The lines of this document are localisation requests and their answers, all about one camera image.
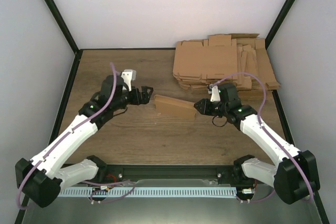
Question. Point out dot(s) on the cardboard box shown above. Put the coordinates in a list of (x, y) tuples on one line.
[(174, 107)]

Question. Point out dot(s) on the light blue slotted cable duct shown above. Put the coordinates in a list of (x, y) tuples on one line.
[(152, 192)]

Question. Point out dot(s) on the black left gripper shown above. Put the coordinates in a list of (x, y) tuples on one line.
[(145, 98)]

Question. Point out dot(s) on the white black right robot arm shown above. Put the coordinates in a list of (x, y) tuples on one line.
[(293, 174)]

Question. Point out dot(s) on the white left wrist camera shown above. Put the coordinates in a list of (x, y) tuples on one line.
[(128, 75)]

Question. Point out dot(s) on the grey metal front plate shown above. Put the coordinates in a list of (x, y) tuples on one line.
[(173, 210)]

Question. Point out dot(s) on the stack of flat cardboard blanks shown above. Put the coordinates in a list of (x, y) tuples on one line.
[(241, 59)]

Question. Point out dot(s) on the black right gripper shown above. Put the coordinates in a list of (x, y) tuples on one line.
[(205, 109)]

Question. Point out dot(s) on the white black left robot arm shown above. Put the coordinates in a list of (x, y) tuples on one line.
[(43, 177)]

